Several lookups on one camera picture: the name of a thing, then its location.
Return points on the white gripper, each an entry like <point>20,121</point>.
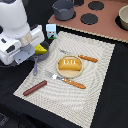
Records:
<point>19,50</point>

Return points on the yellow toy cheese wedge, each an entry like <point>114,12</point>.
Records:
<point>40,49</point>

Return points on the light blue milk carton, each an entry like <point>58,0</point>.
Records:
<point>51,31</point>

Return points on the brown toy sausage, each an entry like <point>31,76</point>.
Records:
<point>35,88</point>

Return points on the orange toy bread loaf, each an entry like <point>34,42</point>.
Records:
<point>70,64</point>

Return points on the dark blue frying pan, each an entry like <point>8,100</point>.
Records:
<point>40,57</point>

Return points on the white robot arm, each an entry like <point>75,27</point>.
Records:
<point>13,19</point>

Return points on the round wooden plate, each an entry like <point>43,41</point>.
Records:
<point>69,73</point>

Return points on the beige woven placemat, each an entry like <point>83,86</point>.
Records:
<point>71,103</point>

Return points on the dark grey cooking pot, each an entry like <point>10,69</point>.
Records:
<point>63,9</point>

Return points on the beige bowl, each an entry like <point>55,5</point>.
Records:
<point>123,14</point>

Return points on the toy fork orange handle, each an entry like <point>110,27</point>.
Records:
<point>68,81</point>

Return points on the toy knife orange handle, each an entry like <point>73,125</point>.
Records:
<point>80,56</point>

